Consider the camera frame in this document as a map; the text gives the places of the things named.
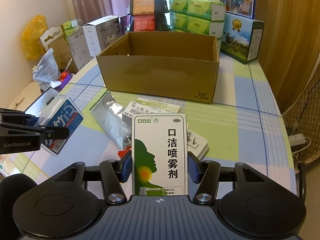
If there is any green white spray medicine box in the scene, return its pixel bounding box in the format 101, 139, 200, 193
132, 113, 188, 196

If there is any white humidifier box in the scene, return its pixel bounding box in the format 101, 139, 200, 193
82, 15, 121, 57

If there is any silver foil pouch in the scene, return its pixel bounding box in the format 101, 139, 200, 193
89, 90, 131, 150

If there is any blue dental floss box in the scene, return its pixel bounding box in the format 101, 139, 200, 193
39, 94, 84, 156

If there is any flat white green medicine box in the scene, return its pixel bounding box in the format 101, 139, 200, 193
136, 98, 180, 113

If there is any clear plastic bag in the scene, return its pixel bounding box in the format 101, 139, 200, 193
32, 48, 60, 91

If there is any white power strip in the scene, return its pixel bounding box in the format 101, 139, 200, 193
289, 133, 306, 147

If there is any white power plug adapter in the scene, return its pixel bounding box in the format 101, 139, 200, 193
187, 130, 209, 159

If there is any orange black noodle bowl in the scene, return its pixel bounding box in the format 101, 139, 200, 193
129, 0, 169, 15

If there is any red black noodle bowl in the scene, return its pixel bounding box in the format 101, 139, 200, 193
127, 14, 170, 32

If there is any yellow plastic bag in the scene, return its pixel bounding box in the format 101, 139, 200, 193
21, 15, 48, 60

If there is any blue milk carton box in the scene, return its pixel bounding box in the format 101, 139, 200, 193
220, 12, 265, 64

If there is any open white brown box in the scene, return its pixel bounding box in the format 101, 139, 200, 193
24, 87, 59, 117

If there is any white ointment medicine box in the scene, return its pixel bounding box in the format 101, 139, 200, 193
122, 100, 178, 123

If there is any brown cardboard hanger box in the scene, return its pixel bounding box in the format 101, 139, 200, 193
40, 26, 78, 74

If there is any checked tablecloth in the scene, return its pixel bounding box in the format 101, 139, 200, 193
1, 55, 296, 192

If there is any green tissue pack bundle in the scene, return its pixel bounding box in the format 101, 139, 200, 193
169, 0, 226, 46

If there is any brown quilted chair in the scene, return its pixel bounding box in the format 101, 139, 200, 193
283, 77, 319, 165

